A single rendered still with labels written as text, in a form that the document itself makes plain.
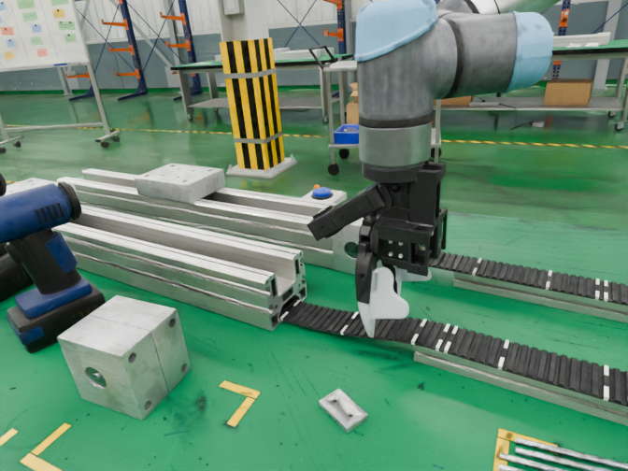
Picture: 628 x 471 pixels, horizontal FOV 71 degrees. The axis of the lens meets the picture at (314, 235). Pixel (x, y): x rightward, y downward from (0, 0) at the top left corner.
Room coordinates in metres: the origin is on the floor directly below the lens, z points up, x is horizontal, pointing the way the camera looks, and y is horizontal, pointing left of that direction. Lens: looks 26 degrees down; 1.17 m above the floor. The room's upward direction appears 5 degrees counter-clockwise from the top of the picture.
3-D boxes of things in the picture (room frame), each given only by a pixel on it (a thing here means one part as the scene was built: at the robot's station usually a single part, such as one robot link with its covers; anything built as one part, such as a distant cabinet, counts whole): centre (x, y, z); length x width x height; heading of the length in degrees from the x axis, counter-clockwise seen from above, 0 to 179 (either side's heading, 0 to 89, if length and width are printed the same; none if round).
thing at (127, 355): (0.44, 0.23, 0.83); 0.11 x 0.10 x 0.10; 154
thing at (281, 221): (0.93, 0.28, 0.82); 0.80 x 0.10 x 0.09; 58
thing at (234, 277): (0.77, 0.38, 0.82); 0.80 x 0.10 x 0.09; 58
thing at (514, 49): (0.50, -0.19, 1.13); 0.11 x 0.11 x 0.08; 11
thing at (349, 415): (0.36, -0.02, 0.78); 0.05 x 0.03 x 0.01; 34
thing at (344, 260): (0.70, -0.10, 0.83); 0.12 x 0.09 x 0.10; 148
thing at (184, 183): (0.93, 0.28, 0.87); 0.16 x 0.11 x 0.07; 58
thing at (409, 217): (0.46, -0.10, 0.97); 0.09 x 0.08 x 0.12; 57
